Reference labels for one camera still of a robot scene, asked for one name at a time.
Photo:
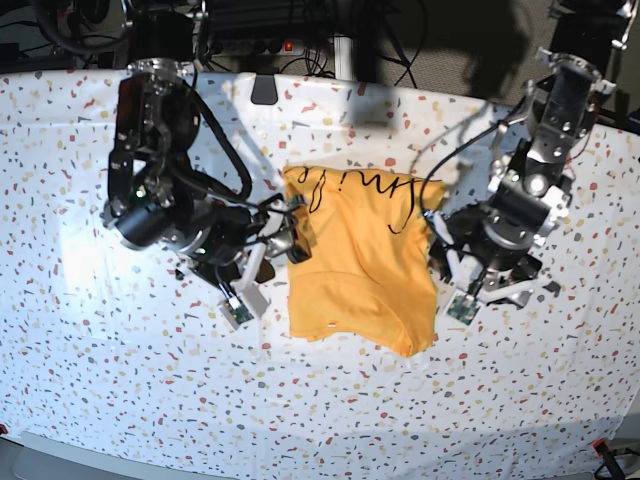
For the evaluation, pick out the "red clamp at table edge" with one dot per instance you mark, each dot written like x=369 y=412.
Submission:
x=609 y=467

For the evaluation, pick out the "white metal post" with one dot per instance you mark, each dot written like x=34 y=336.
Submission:
x=343 y=58

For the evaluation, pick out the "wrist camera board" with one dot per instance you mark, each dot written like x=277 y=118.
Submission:
x=235 y=311
x=463 y=308

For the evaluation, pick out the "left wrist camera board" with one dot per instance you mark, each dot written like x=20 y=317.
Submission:
x=463 y=308

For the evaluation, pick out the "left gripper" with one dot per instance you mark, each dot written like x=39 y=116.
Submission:
x=481 y=269

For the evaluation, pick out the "black table clamp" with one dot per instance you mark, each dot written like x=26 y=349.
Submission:
x=264 y=92

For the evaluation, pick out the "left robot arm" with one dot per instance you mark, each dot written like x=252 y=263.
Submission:
x=528 y=185

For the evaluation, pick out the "yellow T-shirt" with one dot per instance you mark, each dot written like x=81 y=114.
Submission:
x=368 y=273

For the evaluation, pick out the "power strip with red switch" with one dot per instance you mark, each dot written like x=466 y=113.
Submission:
x=268 y=47

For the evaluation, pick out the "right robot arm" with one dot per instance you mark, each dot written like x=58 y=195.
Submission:
x=155 y=195

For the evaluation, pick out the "terrazzo patterned table cloth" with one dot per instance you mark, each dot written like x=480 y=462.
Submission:
x=105 y=349

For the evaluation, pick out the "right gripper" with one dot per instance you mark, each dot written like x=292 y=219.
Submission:
x=228 y=245

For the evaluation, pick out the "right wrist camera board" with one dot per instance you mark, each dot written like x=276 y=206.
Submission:
x=235 y=311

